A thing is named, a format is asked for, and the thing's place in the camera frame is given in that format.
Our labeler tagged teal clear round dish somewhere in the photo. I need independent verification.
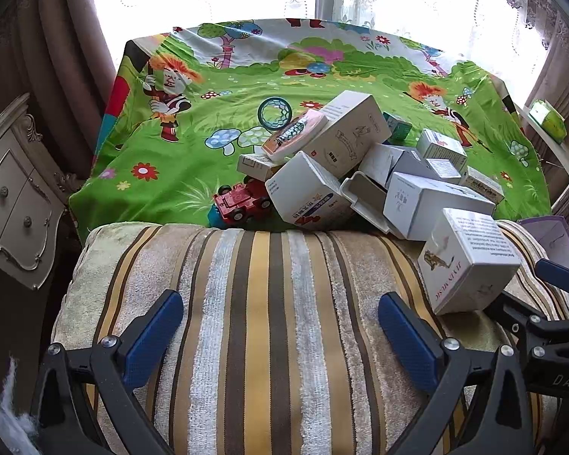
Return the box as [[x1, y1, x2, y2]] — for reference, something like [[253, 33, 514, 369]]
[[257, 97, 292, 131]]

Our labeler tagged plain brown curtain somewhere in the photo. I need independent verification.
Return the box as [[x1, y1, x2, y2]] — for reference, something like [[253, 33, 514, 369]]
[[0, 0, 119, 176]]

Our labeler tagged purple cardboard box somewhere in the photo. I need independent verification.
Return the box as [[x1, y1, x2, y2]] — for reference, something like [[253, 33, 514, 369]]
[[517, 215, 569, 266]]

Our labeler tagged striped plush cushion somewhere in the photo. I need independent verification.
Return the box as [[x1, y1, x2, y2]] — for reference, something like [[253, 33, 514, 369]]
[[51, 220, 569, 455]]

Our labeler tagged narrow white box dark text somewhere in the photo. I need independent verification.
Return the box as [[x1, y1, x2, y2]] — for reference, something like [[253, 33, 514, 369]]
[[459, 167, 505, 204]]

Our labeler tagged green tissue pack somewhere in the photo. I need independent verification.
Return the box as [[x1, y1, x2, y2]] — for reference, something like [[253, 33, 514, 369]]
[[528, 99, 567, 143]]

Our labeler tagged white curved desk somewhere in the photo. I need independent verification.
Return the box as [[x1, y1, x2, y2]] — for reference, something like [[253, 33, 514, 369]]
[[517, 104, 569, 204]]

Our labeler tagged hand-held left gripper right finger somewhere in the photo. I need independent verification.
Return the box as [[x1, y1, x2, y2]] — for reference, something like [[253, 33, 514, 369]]
[[378, 292, 536, 455]]

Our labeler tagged long white box black logo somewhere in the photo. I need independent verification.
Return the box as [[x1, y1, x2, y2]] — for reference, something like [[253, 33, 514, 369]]
[[383, 171, 496, 242]]

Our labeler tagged white plastic tray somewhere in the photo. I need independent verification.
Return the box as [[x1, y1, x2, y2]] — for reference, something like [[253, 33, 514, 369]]
[[340, 171, 409, 238]]

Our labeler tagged small white box green side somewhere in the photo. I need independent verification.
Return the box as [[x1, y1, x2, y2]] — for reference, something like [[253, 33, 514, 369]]
[[416, 128, 468, 171]]

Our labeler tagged orange white round-edged packet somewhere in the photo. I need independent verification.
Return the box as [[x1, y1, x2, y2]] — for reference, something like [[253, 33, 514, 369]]
[[261, 108, 328, 162]]

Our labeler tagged green cartoon printed blanket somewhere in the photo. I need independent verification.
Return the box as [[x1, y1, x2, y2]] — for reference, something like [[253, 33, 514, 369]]
[[69, 18, 553, 242]]

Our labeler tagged large white box line drawing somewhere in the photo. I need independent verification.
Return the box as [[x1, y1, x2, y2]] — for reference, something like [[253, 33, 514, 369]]
[[303, 90, 392, 178]]

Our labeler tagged small teal box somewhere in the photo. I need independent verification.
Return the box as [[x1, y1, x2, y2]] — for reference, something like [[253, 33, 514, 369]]
[[383, 113, 413, 144]]

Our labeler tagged small flat white box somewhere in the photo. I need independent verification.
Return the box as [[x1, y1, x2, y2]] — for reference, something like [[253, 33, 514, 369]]
[[237, 153, 285, 182]]

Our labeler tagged white box horse print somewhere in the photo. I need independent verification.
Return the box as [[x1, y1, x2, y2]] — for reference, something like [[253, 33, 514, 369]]
[[417, 207, 521, 316]]

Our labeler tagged red toy car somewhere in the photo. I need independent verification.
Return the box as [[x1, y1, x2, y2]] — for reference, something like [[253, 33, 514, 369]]
[[211, 176, 273, 229]]

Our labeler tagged white fluffy fur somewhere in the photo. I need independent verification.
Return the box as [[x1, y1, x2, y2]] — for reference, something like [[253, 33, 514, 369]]
[[0, 355, 41, 455]]

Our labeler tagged plain white cardboard box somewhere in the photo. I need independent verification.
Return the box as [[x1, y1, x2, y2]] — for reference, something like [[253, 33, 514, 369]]
[[358, 143, 423, 188]]

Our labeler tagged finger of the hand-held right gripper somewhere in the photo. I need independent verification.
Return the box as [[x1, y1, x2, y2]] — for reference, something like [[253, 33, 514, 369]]
[[535, 258, 569, 317], [484, 291, 569, 343]]

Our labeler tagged ornate white cabinet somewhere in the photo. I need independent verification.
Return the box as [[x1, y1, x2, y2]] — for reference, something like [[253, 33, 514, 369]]
[[0, 92, 83, 291]]

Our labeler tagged brown patterned curtain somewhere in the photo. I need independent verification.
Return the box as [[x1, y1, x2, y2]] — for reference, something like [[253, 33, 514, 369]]
[[498, 0, 569, 228]]

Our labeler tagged white medicine box red figure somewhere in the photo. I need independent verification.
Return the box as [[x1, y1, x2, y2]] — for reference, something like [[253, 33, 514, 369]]
[[264, 151, 356, 232]]

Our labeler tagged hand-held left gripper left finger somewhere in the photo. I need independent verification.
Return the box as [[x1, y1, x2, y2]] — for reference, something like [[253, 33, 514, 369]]
[[31, 289, 185, 455]]

